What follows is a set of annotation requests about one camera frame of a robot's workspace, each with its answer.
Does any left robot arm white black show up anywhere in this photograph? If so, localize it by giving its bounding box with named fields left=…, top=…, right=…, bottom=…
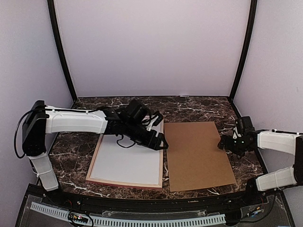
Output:
left=16, top=99, right=169, bottom=206

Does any right connector board with wires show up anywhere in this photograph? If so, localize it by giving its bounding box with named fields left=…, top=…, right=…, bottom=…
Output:
left=246, top=206, right=263, bottom=217

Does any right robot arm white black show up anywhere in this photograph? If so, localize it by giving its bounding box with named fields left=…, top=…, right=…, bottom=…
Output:
left=218, top=130, right=303, bottom=205

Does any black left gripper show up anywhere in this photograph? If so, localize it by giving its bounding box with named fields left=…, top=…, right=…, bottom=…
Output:
left=125, top=120, right=169, bottom=151

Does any black right enclosure post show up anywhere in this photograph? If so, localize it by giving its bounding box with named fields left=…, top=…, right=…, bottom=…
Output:
left=229, top=0, right=258, bottom=103

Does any small circuit board with leds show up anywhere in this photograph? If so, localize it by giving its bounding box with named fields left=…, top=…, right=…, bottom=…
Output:
left=68, top=212, right=88, bottom=224

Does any light wooden picture frame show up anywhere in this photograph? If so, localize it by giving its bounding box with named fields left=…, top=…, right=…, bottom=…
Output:
left=85, top=117, right=165, bottom=192

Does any red and grey photo print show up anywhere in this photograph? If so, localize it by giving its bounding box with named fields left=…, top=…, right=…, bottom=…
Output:
left=91, top=120, right=164, bottom=185

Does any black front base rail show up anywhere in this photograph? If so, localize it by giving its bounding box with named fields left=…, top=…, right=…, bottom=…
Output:
left=26, top=184, right=276, bottom=218

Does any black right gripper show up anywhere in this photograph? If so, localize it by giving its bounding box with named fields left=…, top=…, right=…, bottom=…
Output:
left=218, top=134, right=250, bottom=157

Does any black left enclosure post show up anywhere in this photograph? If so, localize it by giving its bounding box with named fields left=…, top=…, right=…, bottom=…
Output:
left=47, top=0, right=78, bottom=102

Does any white slotted cable duct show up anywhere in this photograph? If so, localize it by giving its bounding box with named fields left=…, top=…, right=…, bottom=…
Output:
left=30, top=202, right=226, bottom=227

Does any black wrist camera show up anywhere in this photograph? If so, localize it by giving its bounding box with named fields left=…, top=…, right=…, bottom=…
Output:
left=119, top=99, right=163, bottom=131
left=235, top=116, right=255, bottom=136

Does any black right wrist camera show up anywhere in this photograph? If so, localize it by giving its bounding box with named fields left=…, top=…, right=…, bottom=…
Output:
left=235, top=116, right=255, bottom=136

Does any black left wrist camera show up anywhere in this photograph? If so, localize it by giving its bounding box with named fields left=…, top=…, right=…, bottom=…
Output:
left=119, top=99, right=163, bottom=131

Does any brown cardboard backing board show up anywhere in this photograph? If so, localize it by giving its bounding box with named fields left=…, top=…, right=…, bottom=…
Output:
left=164, top=122, right=236, bottom=192

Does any black enclosure post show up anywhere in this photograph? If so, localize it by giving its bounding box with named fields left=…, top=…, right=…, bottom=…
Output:
left=229, top=0, right=258, bottom=103
left=47, top=0, right=78, bottom=102

